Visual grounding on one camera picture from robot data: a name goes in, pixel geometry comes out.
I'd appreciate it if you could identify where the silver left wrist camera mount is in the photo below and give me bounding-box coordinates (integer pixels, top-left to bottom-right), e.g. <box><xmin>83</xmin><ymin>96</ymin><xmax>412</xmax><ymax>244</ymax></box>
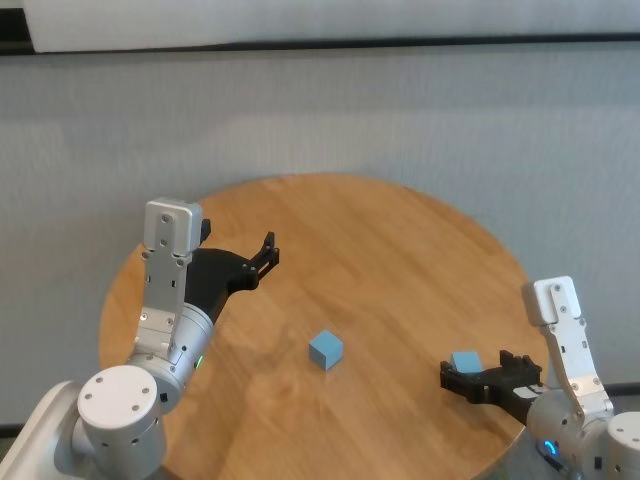
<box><xmin>134</xmin><ymin>198</ymin><xmax>204</xmax><ymax>361</ymax></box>

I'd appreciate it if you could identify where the blue cube block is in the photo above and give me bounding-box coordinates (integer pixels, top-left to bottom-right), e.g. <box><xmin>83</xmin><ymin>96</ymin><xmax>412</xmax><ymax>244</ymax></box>
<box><xmin>308</xmin><ymin>328</ymin><xmax>345</xmax><ymax>372</ymax></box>
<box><xmin>449</xmin><ymin>351</ymin><xmax>484</xmax><ymax>375</ymax></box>

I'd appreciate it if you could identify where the black horizontal rail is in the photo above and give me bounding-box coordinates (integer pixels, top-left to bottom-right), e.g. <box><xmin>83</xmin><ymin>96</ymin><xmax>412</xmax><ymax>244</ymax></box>
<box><xmin>0</xmin><ymin>7</ymin><xmax>640</xmax><ymax>59</ymax></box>

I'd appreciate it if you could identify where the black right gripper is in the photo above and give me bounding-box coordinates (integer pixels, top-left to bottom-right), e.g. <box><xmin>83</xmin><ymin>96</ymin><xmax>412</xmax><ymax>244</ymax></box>
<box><xmin>438</xmin><ymin>350</ymin><xmax>545</xmax><ymax>426</ymax></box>

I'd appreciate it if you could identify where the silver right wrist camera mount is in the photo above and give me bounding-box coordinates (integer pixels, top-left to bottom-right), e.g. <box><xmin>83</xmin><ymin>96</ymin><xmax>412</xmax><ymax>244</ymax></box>
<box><xmin>522</xmin><ymin>275</ymin><xmax>616</xmax><ymax>421</ymax></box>

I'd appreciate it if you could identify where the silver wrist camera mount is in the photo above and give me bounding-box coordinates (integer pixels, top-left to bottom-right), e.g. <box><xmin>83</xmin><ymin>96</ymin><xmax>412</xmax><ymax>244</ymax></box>
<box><xmin>134</xmin><ymin>198</ymin><xmax>204</xmax><ymax>361</ymax></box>
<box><xmin>522</xmin><ymin>275</ymin><xmax>616</xmax><ymax>421</ymax></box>

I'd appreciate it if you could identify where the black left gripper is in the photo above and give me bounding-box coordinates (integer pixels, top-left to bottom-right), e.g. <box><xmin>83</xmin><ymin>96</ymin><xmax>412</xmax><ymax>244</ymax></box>
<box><xmin>183</xmin><ymin>218</ymin><xmax>281</xmax><ymax>327</ymax></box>

